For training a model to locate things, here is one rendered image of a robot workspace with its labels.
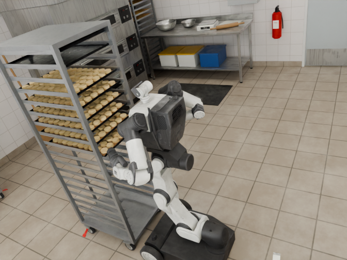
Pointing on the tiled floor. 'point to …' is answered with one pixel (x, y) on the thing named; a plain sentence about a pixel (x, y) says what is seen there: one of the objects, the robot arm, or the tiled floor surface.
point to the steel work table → (232, 62)
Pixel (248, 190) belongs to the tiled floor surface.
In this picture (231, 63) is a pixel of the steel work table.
